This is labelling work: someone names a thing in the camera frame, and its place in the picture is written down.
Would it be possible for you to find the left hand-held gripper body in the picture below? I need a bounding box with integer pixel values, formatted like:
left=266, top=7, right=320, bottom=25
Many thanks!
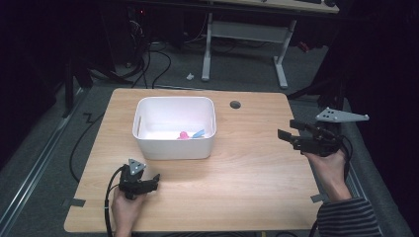
left=118, top=158, right=147, bottom=201

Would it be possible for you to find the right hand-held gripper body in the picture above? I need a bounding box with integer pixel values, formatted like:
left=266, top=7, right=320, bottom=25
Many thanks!
left=296, top=107, right=371, bottom=158

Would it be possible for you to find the white plastic bin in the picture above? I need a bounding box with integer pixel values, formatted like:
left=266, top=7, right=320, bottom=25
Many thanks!
left=131, top=96, right=218, bottom=161

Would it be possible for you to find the person's right hand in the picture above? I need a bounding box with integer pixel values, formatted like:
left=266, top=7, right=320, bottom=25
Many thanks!
left=301, top=148, right=351, bottom=199

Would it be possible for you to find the person's left hand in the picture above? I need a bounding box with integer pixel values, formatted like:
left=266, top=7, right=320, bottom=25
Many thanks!
left=111, top=189, right=148, bottom=237

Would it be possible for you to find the black metal stand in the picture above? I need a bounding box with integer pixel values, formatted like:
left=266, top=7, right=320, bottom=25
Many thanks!
left=286, top=58, right=347, bottom=113
left=61, top=57, right=95, bottom=119

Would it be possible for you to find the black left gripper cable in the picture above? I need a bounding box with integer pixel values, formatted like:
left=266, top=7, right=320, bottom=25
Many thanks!
left=104, top=165, right=127, bottom=237

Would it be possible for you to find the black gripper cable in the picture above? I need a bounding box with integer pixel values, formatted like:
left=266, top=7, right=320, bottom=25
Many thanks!
left=104, top=165, right=127, bottom=237
left=339, top=133, right=355, bottom=182

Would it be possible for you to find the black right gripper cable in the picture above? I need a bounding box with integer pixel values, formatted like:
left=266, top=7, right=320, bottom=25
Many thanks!
left=339, top=133, right=355, bottom=182

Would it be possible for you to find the black floor cable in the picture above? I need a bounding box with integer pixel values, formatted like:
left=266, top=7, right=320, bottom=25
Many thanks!
left=68, top=112, right=106, bottom=184

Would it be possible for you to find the white desk frame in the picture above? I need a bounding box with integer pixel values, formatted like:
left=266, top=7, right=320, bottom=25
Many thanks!
left=201, top=0, right=340, bottom=90

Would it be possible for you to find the bundle of black cables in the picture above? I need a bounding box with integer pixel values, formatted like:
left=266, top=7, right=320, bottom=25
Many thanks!
left=88, top=8, right=173, bottom=90

